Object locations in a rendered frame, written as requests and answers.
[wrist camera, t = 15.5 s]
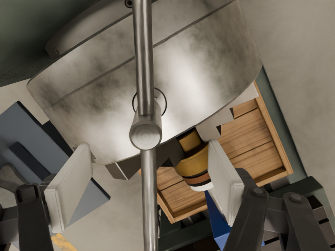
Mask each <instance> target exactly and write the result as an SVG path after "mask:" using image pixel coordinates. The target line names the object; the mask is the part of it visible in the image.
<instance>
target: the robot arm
mask: <svg viewBox="0 0 335 251"><path fill-rule="evenodd" d="M208 173H209V176H210V178H211V181H212V184H213V186H214V189H215V191H216V194H217V197H218V199H219V202H220V204H221V207H222V209H223V212H224V214H225V217H226V220H227V222H228V225H230V226H231V227H232V228H231V231H230V233H229V236H228V238H227V241H226V243H225V246H224V248H223V251H260V249H261V244H262V241H263V237H264V230H267V231H272V232H277V233H278V237H279V241H280V245H281V250H282V251H332V250H331V248H330V245H329V243H328V241H327V239H326V237H325V235H324V233H323V231H322V229H321V227H320V225H319V223H318V221H317V218H316V216H315V214H314V212H313V210H312V208H311V206H310V204H309V201H308V200H307V198H306V197H304V196H303V195H301V194H299V193H294V192H288V193H285V194H284V195H283V198H276V197H271V196H269V193H268V192H267V191H266V190H264V189H262V188H259V187H258V186H257V184H256V183H255V182H254V180H253V179H252V177H251V176H250V174H249V173H248V171H246V170H245V169H243V168H234V167H233V165H232V163H231V162H230V160H229V158H228V157H227V155H226V153H225V152H224V150H223V148H222V147H221V145H220V143H219V142H218V141H217V140H216V139H211V140H210V141H209V147H208ZM92 175H93V169H92V161H91V153H90V145H89V144H88V143H81V144H80V145H79V146H78V148H77V149H76V150H75V151H74V153H73V154H72V155H71V157H70V158H69V159H68V161H67V162H66V163H65V164H64V166H63V167H62V168H61V170H60V171H59V172H58V173H57V174H51V175H49V176H48V177H46V178H45V180H44V181H43V183H41V184H40V185H39V184H38V183H28V182H27V181H26V180H25V179H24V178H23V177H22V176H21V175H20V174H19V173H18V172H17V171H16V169H15V167H14V166H13V165H11V164H6V165H5V166H4V167H3V168H2V169H1V171H0V251H9V249H10V246H11V243H13V242H17V241H19V249H20V251H54V248H53V243H52V239H51V235H50V230H49V224H50V225H51V230H52V232H53V233H63V232H64V231H65V229H66V227H67V225H68V223H69V221H70V219H71V217H72V215H73V213H74V211H75V209H76V207H77V205H78V203H79V201H80V199H81V197H82V195H83V193H84V191H85V189H86V187H87V185H88V183H89V181H90V179H91V177H92Z"/></svg>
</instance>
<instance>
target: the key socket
mask: <svg viewBox="0 0 335 251"><path fill-rule="evenodd" d="M154 97H157V103H158V104H159V106H160V108H161V115H162V114H163V113H164V111H165V109H166V104H167V103H166V97H165V95H164V94H163V92H162V91H160V90H159V89H157V88H155V87H154ZM137 106H138V104H137V93H135V96H134V98H133V108H134V110H135V112H136V108H137Z"/></svg>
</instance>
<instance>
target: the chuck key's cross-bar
mask: <svg viewBox="0 0 335 251"><path fill-rule="evenodd" d="M132 12H133V30H134V49H135V67H136V85H137V104H138V115H154V114H155V106H154V73H153V41H152V9H151V0H132ZM140 159H141V178H142V208H143V241H144V251H159V245H158V207H157V170H156V148H155V149H153V150H149V151H142V150H140Z"/></svg>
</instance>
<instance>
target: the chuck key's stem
mask: <svg viewBox="0 0 335 251"><path fill-rule="evenodd" d="M154 106H155V114H154V115H138V107H137V108H136V112H135V115H134V118H133V121H132V125H131V128H130V131H129V139H130V142H131V144H132V145H133V146H134V147H135V148H137V149H139V150H142V151H149V150H153V149H155V148H156V147H157V146H158V145H159V144H160V142H161V140H162V117H161V108H160V106H159V104H158V103H157V97H154Z"/></svg>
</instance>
